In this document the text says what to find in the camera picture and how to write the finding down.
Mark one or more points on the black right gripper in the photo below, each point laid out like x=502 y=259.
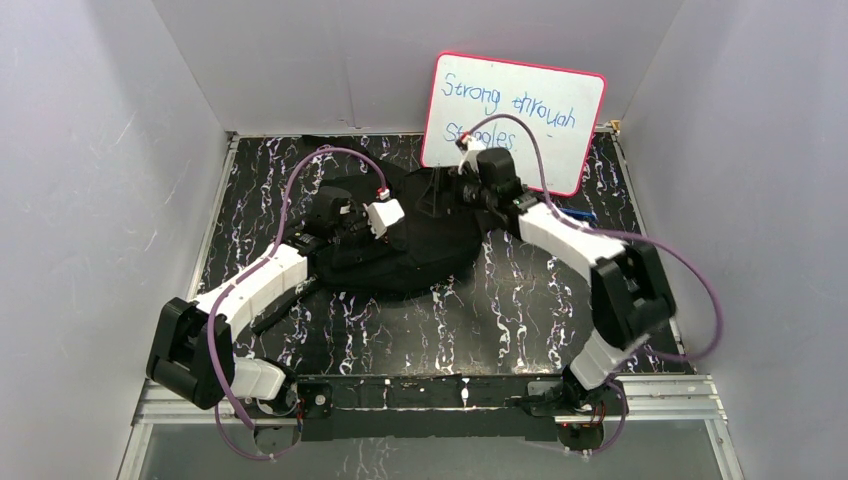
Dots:
x=431 y=200

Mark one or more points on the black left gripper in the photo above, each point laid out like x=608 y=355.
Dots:
x=361 y=234

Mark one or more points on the black backpack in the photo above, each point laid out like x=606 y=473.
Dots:
x=414 y=255

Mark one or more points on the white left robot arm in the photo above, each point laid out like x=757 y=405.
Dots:
x=192 y=351

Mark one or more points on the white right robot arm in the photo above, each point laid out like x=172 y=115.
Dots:
x=630 y=293

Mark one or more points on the blue stapler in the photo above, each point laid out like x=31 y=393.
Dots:
x=587 y=217

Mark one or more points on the pink framed whiteboard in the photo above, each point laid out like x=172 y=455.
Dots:
x=545 y=116

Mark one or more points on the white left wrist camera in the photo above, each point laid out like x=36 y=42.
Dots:
x=382 y=215

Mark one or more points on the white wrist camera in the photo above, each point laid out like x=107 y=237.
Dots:
x=382 y=215
x=470 y=147

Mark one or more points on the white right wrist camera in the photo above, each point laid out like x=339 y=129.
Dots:
x=470 y=147

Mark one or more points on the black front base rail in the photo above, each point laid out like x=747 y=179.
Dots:
x=443 y=406

